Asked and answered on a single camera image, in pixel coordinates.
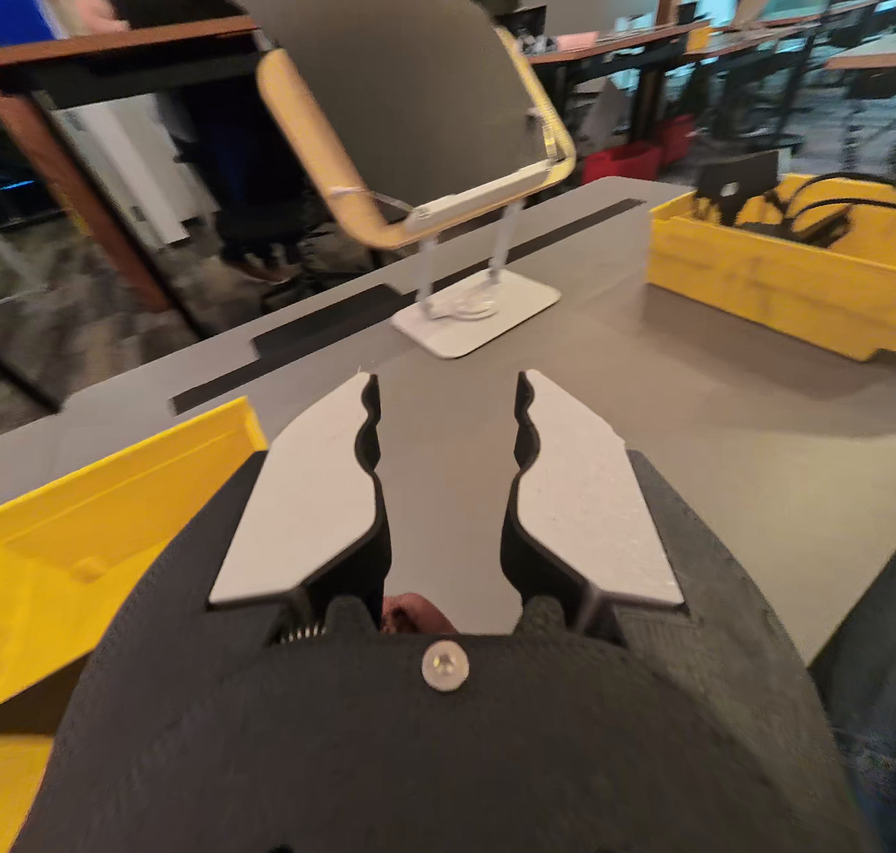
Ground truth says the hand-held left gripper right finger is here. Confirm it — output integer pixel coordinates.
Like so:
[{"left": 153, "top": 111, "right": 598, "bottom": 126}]
[{"left": 499, "top": 368, "right": 688, "bottom": 631}]

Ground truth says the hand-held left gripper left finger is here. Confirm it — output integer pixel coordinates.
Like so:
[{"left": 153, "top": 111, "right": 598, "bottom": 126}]
[{"left": 209, "top": 372, "right": 394, "bottom": 610}]

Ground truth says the yellow plastic bin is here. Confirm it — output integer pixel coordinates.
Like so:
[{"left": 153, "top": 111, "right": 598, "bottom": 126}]
[
  {"left": 646, "top": 170, "right": 896, "bottom": 365},
  {"left": 0, "top": 394, "right": 271, "bottom": 853}
]

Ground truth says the dark monitor with wooden back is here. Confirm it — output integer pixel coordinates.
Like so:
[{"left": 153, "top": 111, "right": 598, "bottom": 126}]
[{"left": 210, "top": 0, "right": 579, "bottom": 252}]

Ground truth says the red plastic bin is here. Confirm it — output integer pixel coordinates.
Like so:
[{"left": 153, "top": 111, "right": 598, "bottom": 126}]
[
  {"left": 580, "top": 140, "right": 667, "bottom": 186},
  {"left": 658, "top": 113, "right": 698, "bottom": 169}
]

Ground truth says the background wooden desk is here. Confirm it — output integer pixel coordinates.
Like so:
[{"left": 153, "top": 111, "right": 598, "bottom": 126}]
[{"left": 530, "top": 16, "right": 896, "bottom": 143}]

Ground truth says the brown wooden side desk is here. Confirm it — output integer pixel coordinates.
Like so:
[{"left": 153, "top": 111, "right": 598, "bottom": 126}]
[{"left": 0, "top": 14, "right": 270, "bottom": 316}]

